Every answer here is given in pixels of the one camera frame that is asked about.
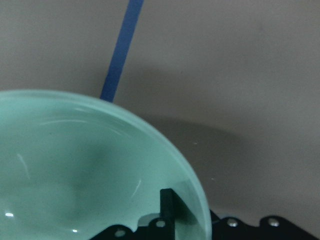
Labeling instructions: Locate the green bowl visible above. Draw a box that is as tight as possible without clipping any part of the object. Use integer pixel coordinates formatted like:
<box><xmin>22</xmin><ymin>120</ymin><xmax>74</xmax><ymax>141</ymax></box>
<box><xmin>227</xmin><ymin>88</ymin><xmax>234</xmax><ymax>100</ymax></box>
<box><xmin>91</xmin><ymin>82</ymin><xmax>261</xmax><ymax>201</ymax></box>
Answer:
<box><xmin>0</xmin><ymin>90</ymin><xmax>212</xmax><ymax>240</ymax></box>

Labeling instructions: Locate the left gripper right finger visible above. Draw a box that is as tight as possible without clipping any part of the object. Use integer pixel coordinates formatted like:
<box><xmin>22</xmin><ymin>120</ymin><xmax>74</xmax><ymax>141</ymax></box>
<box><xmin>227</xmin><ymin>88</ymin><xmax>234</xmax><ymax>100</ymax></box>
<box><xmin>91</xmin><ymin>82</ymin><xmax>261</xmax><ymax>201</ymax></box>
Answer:
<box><xmin>210</xmin><ymin>211</ymin><xmax>317</xmax><ymax>240</ymax></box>

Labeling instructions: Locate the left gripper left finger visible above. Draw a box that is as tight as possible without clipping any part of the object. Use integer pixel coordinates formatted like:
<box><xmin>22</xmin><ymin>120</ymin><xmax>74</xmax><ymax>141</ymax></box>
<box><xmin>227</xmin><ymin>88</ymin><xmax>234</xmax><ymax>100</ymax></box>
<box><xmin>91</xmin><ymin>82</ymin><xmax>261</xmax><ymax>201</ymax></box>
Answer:
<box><xmin>92</xmin><ymin>187</ymin><xmax>198</xmax><ymax>240</ymax></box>

